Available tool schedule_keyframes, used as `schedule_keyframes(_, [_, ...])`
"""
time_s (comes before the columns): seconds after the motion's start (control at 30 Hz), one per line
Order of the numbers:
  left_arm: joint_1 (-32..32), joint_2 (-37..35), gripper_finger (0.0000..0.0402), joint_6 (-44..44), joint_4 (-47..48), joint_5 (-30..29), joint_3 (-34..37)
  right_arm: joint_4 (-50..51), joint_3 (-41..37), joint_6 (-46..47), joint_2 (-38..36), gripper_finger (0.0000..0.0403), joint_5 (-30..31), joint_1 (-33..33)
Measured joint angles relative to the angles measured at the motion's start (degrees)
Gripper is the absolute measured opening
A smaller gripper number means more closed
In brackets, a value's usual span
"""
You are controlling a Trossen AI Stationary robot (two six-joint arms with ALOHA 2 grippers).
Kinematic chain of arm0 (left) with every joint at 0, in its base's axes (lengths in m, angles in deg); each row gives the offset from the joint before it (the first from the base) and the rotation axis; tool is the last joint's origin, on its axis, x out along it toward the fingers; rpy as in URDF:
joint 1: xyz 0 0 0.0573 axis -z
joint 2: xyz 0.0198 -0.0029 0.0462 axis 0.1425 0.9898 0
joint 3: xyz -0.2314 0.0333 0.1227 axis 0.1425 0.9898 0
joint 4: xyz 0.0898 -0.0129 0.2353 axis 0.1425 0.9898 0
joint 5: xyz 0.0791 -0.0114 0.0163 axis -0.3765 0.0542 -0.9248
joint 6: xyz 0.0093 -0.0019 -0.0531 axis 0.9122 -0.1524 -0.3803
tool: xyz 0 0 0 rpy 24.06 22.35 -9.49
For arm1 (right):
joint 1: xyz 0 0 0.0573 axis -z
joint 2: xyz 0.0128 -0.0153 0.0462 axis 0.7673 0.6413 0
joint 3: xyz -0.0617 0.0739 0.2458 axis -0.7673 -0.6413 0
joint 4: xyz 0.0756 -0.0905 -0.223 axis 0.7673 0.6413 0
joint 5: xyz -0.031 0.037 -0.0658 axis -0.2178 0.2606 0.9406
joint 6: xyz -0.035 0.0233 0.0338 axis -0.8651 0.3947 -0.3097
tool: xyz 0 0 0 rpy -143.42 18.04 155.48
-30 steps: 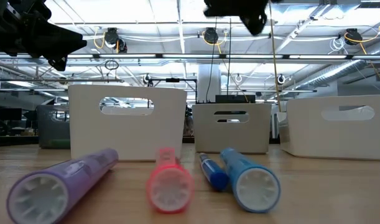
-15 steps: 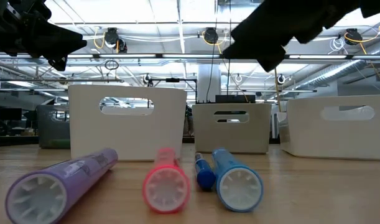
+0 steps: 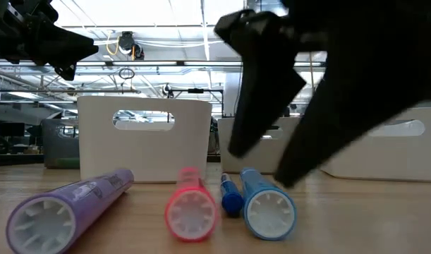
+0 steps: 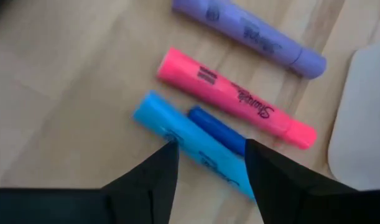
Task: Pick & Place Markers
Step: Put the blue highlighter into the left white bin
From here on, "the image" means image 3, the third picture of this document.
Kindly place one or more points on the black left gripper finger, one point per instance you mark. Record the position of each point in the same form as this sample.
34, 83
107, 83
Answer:
65, 72
70, 49

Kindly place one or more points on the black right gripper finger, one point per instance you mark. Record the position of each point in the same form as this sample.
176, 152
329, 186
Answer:
264, 88
342, 123

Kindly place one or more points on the blue Sharpie highlighter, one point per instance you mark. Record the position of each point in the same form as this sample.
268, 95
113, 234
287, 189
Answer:
268, 211

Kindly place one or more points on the dark blue Expo marker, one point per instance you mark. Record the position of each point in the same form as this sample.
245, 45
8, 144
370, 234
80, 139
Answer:
232, 201

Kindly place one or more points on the purple highlighter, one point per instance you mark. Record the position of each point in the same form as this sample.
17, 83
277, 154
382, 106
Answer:
60, 211

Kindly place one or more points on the pink highlighter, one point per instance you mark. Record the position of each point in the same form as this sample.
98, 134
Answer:
190, 215

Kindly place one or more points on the white building pillar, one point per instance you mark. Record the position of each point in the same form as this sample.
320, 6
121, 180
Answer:
231, 95

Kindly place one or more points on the black tube stand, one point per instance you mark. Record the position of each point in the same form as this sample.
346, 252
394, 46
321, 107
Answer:
195, 90

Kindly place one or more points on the grey translucent plastic bin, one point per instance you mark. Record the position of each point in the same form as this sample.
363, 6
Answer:
60, 148

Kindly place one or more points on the long ceiling light bar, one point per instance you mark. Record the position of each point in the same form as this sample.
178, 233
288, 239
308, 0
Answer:
148, 63

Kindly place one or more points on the small black ceiling reel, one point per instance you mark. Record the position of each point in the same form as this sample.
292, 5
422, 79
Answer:
167, 90

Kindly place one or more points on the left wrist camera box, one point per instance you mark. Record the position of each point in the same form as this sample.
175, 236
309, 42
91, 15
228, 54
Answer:
14, 10

